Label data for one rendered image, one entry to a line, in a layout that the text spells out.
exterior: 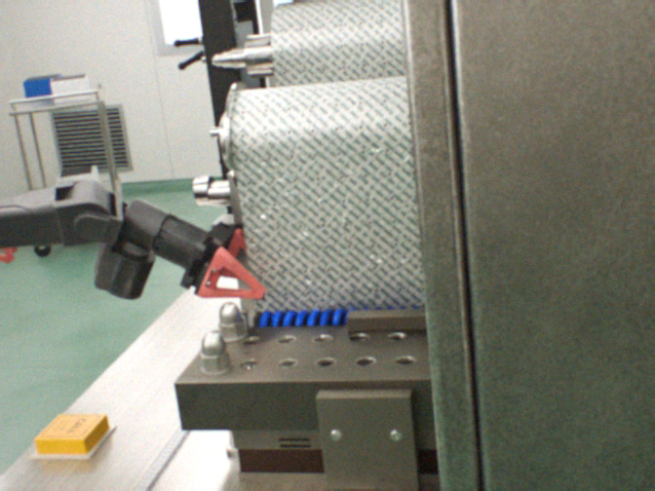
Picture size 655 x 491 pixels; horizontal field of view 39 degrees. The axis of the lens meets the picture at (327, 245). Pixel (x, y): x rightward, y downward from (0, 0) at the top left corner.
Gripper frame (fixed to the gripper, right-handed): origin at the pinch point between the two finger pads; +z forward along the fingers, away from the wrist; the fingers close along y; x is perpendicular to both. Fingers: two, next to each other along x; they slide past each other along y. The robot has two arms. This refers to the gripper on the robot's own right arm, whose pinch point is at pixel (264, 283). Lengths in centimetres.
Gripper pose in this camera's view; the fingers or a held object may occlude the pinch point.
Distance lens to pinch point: 117.7
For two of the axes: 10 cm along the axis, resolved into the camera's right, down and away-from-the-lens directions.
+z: 9.0, 4.3, -0.5
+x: 3.9, -8.5, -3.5
